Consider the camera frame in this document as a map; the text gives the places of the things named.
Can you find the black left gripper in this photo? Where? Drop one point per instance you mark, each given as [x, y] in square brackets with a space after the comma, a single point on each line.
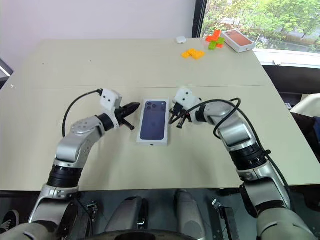
[121, 115]

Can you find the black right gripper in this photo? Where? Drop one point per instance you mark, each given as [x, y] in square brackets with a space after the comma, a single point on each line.
[180, 112]

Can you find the white phone box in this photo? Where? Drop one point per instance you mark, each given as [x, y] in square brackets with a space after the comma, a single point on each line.
[153, 122]

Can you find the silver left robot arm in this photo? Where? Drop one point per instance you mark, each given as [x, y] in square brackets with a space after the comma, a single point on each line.
[75, 142]

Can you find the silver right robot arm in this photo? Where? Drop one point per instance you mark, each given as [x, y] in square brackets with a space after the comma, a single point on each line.
[235, 132]

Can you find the phone box with orange print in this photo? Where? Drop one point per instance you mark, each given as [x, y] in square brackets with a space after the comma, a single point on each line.
[238, 41]

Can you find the yellow toy brick cluster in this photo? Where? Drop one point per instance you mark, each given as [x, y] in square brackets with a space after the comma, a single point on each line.
[193, 54]

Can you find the white earbuds case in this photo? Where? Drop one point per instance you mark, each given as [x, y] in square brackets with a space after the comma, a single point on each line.
[180, 40]

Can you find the green toy brick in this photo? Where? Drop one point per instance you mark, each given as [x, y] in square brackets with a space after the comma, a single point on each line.
[213, 45]

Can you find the small orange toy brick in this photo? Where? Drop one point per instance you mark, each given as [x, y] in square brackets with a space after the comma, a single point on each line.
[220, 45]

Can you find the large orange toy brick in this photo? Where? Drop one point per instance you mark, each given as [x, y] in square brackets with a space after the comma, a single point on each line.
[214, 36]

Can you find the dark rounded shape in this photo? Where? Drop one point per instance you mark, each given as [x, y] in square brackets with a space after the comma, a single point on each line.
[188, 215]
[127, 215]

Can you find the white window sill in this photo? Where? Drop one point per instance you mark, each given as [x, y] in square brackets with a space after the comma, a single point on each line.
[287, 57]

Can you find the cream white cushion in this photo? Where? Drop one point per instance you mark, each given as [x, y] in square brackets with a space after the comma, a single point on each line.
[307, 103]

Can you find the dark grey furniture edge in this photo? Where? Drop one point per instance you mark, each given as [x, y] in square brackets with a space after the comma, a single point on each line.
[5, 71]

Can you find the black sneaker with white sole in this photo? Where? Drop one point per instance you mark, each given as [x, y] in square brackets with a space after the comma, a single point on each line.
[10, 221]

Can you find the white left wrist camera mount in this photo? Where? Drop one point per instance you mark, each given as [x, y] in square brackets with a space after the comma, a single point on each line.
[110, 98]

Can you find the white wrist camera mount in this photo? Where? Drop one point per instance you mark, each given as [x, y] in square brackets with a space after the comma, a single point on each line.
[186, 96]
[110, 98]

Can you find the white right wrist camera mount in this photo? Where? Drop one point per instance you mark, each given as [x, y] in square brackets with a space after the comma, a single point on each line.
[186, 96]

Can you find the black metal bracket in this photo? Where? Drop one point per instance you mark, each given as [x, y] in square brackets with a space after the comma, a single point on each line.
[91, 211]

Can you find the dark window frame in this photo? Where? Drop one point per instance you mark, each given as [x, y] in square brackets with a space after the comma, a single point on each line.
[200, 17]

